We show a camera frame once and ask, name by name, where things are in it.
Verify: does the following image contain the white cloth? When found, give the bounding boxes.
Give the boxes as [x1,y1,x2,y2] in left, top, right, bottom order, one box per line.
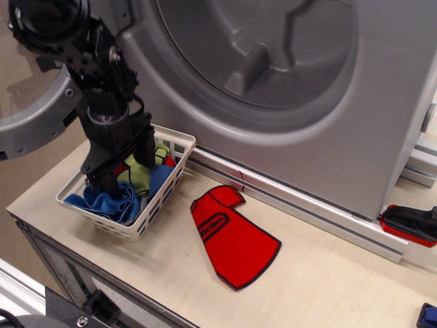
[140,197,148,211]

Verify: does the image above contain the red and black clamp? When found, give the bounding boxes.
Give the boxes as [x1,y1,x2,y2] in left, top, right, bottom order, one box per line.
[380,205,436,247]

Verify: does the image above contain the small red felt garment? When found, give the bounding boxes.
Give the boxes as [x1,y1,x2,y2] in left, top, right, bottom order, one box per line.
[114,156,176,176]

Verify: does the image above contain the blue clamp at corner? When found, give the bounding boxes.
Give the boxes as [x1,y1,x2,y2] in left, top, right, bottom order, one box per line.
[416,303,437,328]

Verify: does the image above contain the aluminium extrusion rail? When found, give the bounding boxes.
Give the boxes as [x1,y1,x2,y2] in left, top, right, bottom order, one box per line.
[91,103,437,264]

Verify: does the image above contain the aluminium table frame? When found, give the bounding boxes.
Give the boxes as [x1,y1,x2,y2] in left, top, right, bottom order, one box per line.
[13,216,196,327]

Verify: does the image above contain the black bracket with bolt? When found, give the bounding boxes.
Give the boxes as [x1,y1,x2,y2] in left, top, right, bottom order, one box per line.
[45,287,122,327]

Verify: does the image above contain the white plastic laundry basket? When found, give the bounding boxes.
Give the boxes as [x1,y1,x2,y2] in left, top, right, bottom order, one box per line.
[56,126,196,242]

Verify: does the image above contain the grey toy washing machine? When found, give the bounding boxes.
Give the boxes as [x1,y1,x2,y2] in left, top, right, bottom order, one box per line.
[93,1,436,218]

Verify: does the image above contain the blue felt garment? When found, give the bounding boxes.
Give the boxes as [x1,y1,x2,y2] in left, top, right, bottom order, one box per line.
[149,164,174,198]

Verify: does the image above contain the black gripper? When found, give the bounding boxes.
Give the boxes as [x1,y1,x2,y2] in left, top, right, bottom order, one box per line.
[80,111,155,200]

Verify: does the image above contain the red felt dress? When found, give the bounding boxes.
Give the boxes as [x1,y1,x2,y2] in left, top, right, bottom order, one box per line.
[191,185,281,290]

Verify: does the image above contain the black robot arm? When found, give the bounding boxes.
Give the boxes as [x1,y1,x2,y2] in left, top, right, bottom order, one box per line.
[8,1,155,200]

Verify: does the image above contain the black braided cable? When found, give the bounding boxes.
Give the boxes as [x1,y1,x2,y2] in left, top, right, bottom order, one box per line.
[0,307,25,328]

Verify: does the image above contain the blue cloth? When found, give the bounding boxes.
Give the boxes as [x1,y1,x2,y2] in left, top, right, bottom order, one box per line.
[64,182,141,223]

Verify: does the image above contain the grey round machine door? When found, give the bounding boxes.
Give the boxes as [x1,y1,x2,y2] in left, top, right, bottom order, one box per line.
[0,0,132,161]

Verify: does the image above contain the green felt shirt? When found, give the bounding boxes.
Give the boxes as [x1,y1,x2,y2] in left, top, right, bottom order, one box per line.
[115,141,171,196]

